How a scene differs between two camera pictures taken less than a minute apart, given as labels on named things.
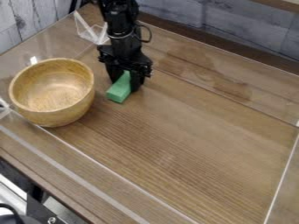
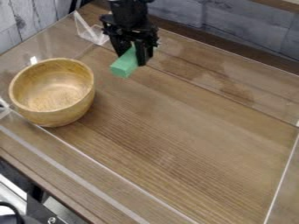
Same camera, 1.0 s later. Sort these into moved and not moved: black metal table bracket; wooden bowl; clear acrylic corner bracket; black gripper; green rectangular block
Moved: black gripper; green rectangular block
Not moved: wooden bowl; clear acrylic corner bracket; black metal table bracket
